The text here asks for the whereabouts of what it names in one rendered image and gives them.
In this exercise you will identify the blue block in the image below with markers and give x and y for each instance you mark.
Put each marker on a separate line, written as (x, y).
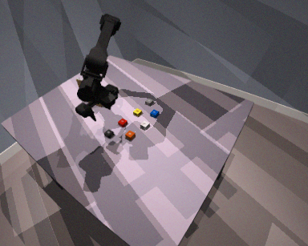
(154, 113)

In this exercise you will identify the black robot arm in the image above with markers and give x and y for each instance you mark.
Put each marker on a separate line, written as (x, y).
(96, 64)

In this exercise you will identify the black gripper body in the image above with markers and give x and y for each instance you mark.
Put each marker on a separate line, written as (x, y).
(84, 109)

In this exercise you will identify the yellow digit block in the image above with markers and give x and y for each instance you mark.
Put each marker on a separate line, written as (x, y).
(137, 112)

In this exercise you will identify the red block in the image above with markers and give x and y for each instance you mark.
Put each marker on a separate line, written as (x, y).
(122, 122)

